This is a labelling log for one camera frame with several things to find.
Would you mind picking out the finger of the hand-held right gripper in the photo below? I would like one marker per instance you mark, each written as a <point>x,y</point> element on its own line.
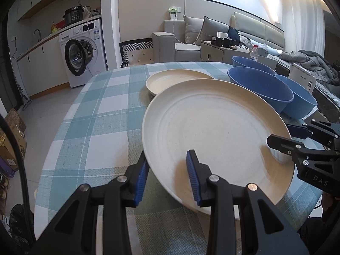
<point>284,144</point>
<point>298,130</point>

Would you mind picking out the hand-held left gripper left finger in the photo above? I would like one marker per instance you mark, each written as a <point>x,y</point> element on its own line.
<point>140,183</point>

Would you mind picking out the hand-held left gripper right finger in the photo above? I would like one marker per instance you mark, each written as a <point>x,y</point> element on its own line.
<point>192,180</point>

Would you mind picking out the blue bowl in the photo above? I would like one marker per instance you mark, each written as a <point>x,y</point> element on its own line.
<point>255,85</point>
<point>247,62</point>
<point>300,101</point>

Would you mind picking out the large cream plate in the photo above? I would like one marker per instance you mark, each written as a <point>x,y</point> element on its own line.
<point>212,127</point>

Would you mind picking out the white electric kettle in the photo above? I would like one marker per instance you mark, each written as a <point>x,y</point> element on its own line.
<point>300,75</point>

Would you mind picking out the grey blanket on bed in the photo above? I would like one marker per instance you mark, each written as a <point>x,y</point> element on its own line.
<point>313,63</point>

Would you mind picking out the teal checked tablecloth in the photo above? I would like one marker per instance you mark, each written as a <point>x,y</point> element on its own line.
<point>93,117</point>

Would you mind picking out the tissue box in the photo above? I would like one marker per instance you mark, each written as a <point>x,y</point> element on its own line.
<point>262,53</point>

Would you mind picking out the clear water bottle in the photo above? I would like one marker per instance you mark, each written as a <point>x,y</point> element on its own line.
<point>253,53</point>

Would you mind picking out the small cream plate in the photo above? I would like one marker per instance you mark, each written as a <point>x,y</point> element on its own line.
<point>172,82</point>

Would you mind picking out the white curtain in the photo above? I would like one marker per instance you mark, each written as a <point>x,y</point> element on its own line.
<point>302,24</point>

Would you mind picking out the beige bed headboard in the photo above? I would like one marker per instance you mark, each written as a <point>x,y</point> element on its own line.
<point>255,29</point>

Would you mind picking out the grey bedside cabinet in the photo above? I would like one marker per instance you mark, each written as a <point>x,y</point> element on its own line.
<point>212,53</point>

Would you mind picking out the dark blue garment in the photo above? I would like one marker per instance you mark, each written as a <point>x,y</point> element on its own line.
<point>233,34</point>

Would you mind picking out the black tray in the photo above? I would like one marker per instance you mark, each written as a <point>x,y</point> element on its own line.
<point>223,42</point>

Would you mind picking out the black and white rug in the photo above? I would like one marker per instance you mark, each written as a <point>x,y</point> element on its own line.
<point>135,53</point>

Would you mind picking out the grey sofa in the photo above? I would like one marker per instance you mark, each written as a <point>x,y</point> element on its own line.
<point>183,50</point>

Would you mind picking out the grey cushion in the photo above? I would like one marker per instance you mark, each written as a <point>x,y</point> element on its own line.
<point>212,32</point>
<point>191,29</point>

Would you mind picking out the cardboard box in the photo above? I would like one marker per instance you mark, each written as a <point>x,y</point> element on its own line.
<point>13,138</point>

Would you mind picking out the kitchen base cabinets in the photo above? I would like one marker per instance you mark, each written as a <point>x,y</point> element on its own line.
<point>42,69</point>

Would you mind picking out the white washing machine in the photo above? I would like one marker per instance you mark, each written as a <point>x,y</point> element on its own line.
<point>90,39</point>

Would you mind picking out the green and white device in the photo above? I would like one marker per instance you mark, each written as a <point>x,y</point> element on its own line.
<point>172,13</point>

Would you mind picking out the yellow bottle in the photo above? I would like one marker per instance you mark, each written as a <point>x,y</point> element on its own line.
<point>54,28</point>

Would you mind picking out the black pressure cooker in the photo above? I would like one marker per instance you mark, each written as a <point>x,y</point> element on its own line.
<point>74,16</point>

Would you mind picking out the kitchen faucet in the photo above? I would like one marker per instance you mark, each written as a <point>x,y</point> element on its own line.
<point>38,34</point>

